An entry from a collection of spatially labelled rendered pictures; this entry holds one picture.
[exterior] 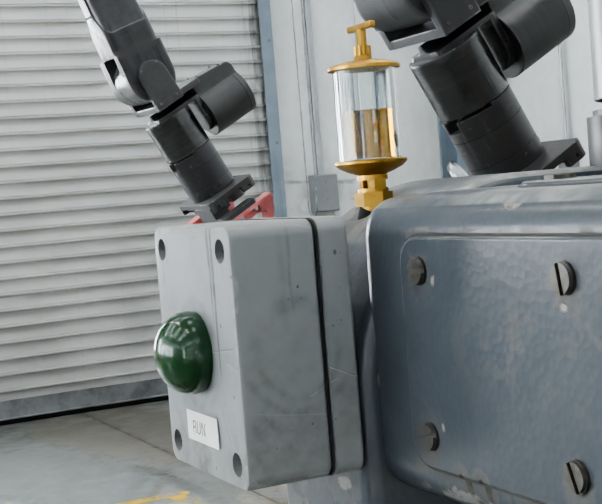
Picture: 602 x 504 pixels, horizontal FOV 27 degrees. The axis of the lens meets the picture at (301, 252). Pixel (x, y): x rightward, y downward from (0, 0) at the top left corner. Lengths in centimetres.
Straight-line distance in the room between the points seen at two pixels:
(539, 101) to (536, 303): 863
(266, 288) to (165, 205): 795
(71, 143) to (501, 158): 733
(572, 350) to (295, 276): 12
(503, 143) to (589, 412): 60
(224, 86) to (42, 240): 668
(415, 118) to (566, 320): 896
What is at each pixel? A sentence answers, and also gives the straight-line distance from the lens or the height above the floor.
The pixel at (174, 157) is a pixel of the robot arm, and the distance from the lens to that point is 146.
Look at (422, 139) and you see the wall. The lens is 931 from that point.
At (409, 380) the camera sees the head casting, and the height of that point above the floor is 127.
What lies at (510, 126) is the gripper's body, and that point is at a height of 137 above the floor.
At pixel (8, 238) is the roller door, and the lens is 808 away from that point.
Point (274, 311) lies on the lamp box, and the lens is 42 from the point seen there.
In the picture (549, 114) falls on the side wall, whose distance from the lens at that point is 889.
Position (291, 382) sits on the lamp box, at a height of 128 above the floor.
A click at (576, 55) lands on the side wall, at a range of 865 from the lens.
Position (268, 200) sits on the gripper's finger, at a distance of 144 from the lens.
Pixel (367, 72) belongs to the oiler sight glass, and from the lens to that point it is 49.
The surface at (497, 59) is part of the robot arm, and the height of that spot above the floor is 142.
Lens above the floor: 134
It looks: 3 degrees down
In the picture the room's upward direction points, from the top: 5 degrees counter-clockwise
